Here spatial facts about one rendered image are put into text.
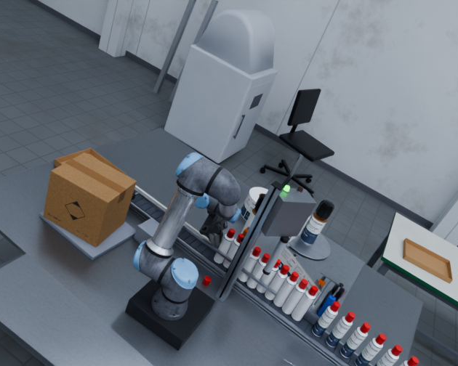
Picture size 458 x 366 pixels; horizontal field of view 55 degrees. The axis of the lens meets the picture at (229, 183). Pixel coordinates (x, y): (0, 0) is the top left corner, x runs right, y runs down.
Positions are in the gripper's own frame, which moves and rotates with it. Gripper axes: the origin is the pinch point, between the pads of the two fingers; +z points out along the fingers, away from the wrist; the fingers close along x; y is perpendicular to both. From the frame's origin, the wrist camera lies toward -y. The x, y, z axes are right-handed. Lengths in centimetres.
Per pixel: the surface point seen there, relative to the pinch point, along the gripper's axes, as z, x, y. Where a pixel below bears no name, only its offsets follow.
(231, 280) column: 5.8, -17.7, -16.3
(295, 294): 15.3, -42.3, -2.3
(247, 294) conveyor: 19.3, -18.5, -4.8
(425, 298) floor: 149, -71, 232
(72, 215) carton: -29, 47, -43
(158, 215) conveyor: -13.6, 34.7, 0.0
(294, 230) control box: -18.5, -45.6, -6.7
